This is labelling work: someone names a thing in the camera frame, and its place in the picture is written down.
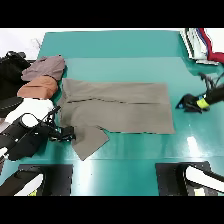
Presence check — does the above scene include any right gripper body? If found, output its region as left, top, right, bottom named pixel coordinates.
left=175, top=93, right=203, bottom=114

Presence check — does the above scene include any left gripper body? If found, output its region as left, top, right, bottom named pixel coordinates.
left=49, top=125, right=77, bottom=143

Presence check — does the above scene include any grey-brown shirt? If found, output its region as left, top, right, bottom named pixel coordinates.
left=57, top=78, right=177, bottom=162

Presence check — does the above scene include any orange garment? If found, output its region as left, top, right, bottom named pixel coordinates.
left=16, top=75, right=60, bottom=101

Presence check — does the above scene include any red garment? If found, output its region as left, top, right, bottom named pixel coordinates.
left=199, top=28, right=224, bottom=64

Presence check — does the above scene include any white garment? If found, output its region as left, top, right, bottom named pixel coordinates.
left=180, top=28, right=221, bottom=66

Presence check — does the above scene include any mauve garment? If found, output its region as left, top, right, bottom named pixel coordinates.
left=20, top=54, right=67, bottom=82

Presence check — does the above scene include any black garment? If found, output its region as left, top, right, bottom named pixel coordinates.
left=0, top=50, right=33, bottom=101

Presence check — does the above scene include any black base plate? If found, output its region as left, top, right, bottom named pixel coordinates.
left=15, top=163, right=74, bottom=197
left=154, top=161, right=214, bottom=197

